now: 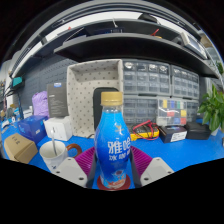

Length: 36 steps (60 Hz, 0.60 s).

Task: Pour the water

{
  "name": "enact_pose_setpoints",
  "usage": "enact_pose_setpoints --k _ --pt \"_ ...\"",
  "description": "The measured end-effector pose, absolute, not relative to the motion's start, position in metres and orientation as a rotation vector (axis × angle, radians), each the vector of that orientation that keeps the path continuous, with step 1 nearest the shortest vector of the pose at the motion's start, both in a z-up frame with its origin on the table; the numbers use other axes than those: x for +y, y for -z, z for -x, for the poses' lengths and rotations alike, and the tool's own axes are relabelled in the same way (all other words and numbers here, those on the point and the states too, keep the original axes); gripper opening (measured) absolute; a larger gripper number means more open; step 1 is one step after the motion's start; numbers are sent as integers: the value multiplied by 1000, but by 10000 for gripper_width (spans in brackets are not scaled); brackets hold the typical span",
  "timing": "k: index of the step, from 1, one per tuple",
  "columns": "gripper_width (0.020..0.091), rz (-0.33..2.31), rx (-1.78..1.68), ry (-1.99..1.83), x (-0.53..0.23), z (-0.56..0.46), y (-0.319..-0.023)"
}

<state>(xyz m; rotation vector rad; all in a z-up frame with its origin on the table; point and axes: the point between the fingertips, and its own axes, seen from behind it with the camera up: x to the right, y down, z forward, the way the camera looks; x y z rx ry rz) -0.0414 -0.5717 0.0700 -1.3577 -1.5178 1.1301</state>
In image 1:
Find dark grey shelf unit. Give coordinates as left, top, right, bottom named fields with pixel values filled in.
left=52, top=12, right=221, bottom=80

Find flat round red coaster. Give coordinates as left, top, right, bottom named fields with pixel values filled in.
left=96, top=173, right=132, bottom=192

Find white carton box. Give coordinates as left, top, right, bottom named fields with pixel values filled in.
left=43, top=115, right=74, bottom=142

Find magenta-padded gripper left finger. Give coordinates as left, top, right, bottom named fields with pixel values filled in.
left=53, top=146, right=98, bottom=190

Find low grey drawer cabinet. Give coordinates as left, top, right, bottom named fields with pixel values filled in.
left=122, top=95, right=160, bottom=128

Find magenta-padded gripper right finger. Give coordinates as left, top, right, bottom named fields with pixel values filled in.
left=129, top=145, right=175, bottom=189

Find purple plastic bag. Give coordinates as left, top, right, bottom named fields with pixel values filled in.
left=31, top=90, right=51, bottom=119

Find clear organizer box, colourful parts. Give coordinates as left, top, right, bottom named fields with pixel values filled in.
left=156, top=97, right=189, bottom=127

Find wide grey drawer cabinet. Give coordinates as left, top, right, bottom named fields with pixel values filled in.
left=122, top=59, right=172, bottom=96

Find brown cardboard box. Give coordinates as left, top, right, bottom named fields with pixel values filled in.
left=3, top=132, right=39, bottom=165

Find flat black box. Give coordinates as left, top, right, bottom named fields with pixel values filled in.
left=184, top=121, right=213, bottom=141

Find dark grey carton box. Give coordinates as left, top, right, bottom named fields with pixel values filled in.
left=46, top=81, right=71, bottom=119

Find teal tool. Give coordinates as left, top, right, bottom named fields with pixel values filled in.
left=11, top=76, right=25, bottom=89

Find narrow grey drawer cabinet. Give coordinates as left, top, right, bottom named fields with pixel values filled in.
left=185, top=99, right=201, bottom=123

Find black zip case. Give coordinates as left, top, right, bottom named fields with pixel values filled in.
left=92, top=86, right=125, bottom=132

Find white mug, brown handle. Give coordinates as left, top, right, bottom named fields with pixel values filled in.
left=38, top=139, right=84, bottom=173

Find black box, white label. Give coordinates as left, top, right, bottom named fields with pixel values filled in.
left=158, top=124, right=189, bottom=145

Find white metal shelf rack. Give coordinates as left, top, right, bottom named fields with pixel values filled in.
left=199, top=31, right=224, bottom=88

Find green potted plant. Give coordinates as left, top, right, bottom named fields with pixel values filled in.
left=196, top=82, right=224, bottom=137

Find small white bottle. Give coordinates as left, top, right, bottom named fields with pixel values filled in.
left=22, top=105, right=35, bottom=120

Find blue drink bottle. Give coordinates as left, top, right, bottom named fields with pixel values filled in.
left=93, top=91, right=132, bottom=190

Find blue carton box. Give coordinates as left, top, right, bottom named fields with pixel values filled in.
left=17, top=114, right=50, bottom=145

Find white perforated storage tray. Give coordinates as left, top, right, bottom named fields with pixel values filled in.
left=66, top=58, right=125, bottom=139

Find metal spoon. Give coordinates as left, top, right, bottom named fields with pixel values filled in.
left=49, top=126, right=60, bottom=158

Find yellow multimeter with leads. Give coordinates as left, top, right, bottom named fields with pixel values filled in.
left=129, top=119, right=161, bottom=142

